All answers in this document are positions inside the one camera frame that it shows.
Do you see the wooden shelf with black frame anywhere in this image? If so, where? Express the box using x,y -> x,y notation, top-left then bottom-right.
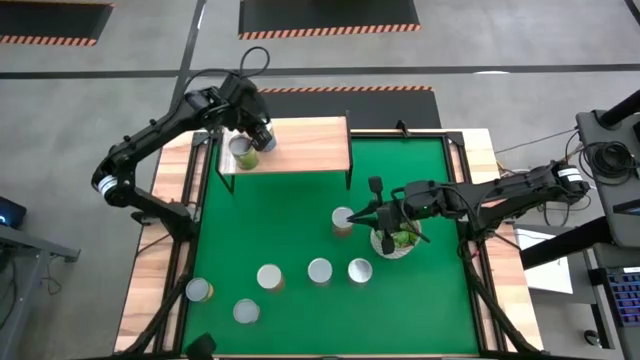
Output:
215,110 -> 354,195

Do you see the succulent in white patterned pot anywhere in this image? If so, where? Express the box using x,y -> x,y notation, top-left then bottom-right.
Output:
369,219 -> 423,260

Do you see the black hazard-striped floor mat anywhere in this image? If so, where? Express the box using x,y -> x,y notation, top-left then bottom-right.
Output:
0,0 -> 115,48
237,0 -> 422,41
257,85 -> 442,130

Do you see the green labelled tin can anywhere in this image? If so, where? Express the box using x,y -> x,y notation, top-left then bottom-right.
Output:
232,298 -> 261,325
228,134 -> 260,171

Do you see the grey equipment desk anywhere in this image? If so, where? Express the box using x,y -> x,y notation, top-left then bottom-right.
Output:
574,107 -> 640,251

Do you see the black angled beam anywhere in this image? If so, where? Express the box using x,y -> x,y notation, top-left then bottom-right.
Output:
519,214 -> 609,271

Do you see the peaches tin can pale label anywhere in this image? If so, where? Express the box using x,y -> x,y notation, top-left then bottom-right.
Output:
307,257 -> 334,286

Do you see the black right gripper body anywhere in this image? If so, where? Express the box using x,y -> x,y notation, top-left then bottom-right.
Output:
368,175 -> 444,255

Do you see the black coiled cable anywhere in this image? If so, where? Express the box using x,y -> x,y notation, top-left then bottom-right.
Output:
579,141 -> 634,187

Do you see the tin can yellow-orange label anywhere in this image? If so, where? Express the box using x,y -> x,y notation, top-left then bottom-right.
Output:
185,277 -> 215,304

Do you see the black desk post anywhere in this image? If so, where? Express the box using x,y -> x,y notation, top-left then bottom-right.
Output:
598,89 -> 640,130

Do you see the grey metal table frame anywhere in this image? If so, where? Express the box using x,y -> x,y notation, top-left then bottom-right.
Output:
0,224 -> 81,360

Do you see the keyboard with blue keys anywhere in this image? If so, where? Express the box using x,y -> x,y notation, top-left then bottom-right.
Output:
606,267 -> 640,329

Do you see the green table mat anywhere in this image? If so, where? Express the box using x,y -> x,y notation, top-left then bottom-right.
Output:
180,135 -> 480,356

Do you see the black rig frame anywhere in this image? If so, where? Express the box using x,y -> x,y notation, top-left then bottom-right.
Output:
114,127 -> 544,360

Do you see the white board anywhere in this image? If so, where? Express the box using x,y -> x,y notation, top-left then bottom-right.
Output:
514,227 -> 575,295

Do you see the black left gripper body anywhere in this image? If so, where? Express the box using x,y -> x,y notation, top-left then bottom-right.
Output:
219,73 -> 274,135

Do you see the pineapple tin can orange label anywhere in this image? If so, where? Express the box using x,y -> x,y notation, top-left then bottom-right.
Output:
256,263 -> 286,294
331,206 -> 355,238

